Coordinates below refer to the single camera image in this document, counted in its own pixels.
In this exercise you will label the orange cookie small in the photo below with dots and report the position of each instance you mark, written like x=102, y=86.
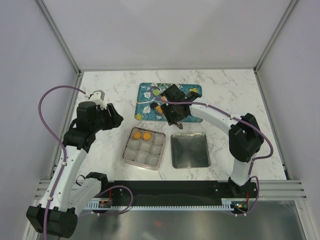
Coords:
x=137, y=135

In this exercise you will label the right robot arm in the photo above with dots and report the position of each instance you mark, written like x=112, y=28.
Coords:
x=244, y=139

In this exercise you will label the black round cookie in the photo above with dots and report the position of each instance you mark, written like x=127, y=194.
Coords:
x=153, y=105

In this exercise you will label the steel kitchen tongs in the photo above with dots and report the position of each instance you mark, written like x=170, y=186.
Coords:
x=179, y=125

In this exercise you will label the teal floral tray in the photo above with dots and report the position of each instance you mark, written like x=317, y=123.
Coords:
x=143, y=111

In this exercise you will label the silver tin lid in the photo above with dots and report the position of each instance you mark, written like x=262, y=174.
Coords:
x=189, y=150

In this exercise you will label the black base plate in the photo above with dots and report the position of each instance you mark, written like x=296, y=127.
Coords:
x=176, y=192

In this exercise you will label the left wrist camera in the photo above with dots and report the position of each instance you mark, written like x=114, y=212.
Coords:
x=97, y=97

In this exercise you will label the white cable duct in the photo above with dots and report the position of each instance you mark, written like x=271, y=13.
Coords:
x=97, y=205

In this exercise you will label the orange round cookie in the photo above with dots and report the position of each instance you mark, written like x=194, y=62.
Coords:
x=159, y=110

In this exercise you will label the light green cookie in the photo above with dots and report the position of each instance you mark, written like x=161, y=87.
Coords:
x=156, y=92

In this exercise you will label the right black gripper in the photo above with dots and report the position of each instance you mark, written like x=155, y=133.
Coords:
x=170, y=118

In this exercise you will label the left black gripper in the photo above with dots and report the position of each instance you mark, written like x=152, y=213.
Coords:
x=115, y=120

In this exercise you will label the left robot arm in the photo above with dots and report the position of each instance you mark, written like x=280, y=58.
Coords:
x=58, y=211

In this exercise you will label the cookie tin with liners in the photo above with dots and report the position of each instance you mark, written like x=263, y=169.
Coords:
x=144, y=154

